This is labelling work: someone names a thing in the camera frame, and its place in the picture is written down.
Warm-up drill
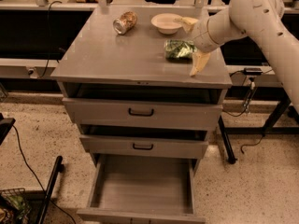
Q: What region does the black floor cable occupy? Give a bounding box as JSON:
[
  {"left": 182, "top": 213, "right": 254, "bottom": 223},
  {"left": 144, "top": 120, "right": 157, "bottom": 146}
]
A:
[
  {"left": 239, "top": 131, "right": 267, "bottom": 155},
  {"left": 12, "top": 124, "right": 78, "bottom": 224}
]

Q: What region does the green soda can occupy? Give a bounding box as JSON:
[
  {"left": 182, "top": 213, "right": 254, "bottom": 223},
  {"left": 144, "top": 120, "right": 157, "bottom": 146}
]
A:
[{"left": 164, "top": 39, "right": 197, "bottom": 60}]

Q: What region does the black wall cable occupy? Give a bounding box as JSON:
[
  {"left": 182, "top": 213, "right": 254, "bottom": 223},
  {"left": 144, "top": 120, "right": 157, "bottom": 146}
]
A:
[{"left": 37, "top": 0, "right": 64, "bottom": 79}]

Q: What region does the grey top drawer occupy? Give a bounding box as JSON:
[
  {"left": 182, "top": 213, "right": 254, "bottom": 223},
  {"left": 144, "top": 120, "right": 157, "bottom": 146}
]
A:
[{"left": 63, "top": 98, "right": 221, "bottom": 131}]

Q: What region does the black drawer handle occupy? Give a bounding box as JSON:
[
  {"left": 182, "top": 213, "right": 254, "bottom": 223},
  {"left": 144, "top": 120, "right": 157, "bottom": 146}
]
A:
[
  {"left": 132, "top": 143, "right": 154, "bottom": 150},
  {"left": 128, "top": 108, "right": 154, "bottom": 117}
]

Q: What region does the brown patterned soda can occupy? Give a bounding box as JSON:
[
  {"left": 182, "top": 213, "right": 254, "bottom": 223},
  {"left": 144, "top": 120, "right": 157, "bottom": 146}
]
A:
[{"left": 113, "top": 11, "right": 137, "bottom": 35}]

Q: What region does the white bowl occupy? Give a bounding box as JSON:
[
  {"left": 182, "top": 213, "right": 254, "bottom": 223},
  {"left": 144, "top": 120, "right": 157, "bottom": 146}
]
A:
[{"left": 151, "top": 13, "right": 182, "bottom": 35}]

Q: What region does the black power adapter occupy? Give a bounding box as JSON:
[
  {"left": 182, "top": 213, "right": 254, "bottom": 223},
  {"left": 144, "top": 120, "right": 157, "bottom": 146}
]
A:
[{"left": 243, "top": 67, "right": 263, "bottom": 76}]

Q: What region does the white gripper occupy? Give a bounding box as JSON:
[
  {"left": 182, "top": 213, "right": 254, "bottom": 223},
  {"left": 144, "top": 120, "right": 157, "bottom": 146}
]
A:
[{"left": 174, "top": 17, "right": 220, "bottom": 77}]

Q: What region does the black stand leg left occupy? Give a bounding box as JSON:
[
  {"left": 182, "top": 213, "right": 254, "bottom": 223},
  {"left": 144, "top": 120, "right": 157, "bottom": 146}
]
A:
[{"left": 36, "top": 156, "right": 64, "bottom": 224}]

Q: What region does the black top drawer handle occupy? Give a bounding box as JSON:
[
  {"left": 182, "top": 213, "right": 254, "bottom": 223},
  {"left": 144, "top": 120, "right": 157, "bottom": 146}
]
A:
[{"left": 128, "top": 108, "right": 154, "bottom": 117}]

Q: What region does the black middle drawer handle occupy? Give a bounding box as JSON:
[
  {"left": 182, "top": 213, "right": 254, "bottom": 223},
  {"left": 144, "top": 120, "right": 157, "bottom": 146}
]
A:
[{"left": 132, "top": 143, "right": 154, "bottom": 150}]

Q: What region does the wire basket with items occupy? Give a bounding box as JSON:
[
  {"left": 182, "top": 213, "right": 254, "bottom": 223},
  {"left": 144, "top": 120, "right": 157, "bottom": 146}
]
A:
[{"left": 0, "top": 188, "right": 31, "bottom": 224}]

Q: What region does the black floor cable left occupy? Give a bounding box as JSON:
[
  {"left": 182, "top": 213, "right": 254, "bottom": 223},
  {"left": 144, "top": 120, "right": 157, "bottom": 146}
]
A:
[{"left": 12, "top": 124, "right": 78, "bottom": 224}]

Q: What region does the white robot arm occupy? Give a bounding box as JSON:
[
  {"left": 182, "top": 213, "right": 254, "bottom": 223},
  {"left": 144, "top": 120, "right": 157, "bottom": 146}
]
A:
[{"left": 176, "top": 0, "right": 299, "bottom": 112}]

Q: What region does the grey bottom drawer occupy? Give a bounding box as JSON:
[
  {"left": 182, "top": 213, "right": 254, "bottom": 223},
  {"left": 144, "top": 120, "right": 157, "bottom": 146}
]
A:
[{"left": 78, "top": 155, "right": 206, "bottom": 224}]

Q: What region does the grey drawer cabinet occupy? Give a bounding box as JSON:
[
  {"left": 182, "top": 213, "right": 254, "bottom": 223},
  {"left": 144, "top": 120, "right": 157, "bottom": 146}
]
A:
[{"left": 50, "top": 5, "right": 233, "bottom": 166}]

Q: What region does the black table leg right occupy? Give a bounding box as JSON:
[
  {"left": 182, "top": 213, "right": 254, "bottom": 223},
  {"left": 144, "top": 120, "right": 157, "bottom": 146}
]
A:
[{"left": 218, "top": 117, "right": 237, "bottom": 164}]

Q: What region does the grey middle drawer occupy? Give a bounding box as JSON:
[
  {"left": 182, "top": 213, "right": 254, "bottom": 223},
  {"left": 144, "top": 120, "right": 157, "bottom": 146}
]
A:
[{"left": 80, "top": 135, "right": 208, "bottom": 159}]

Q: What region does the black floor cable right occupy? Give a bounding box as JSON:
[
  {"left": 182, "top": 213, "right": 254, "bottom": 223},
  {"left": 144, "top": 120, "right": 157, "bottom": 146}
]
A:
[{"left": 239, "top": 131, "right": 267, "bottom": 155}]

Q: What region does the grey drawer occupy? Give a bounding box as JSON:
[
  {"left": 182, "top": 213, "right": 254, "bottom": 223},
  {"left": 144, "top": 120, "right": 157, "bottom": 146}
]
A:
[
  {"left": 78, "top": 155, "right": 206, "bottom": 224},
  {"left": 63, "top": 98, "right": 221, "bottom": 131},
  {"left": 80, "top": 135, "right": 208, "bottom": 159}
]

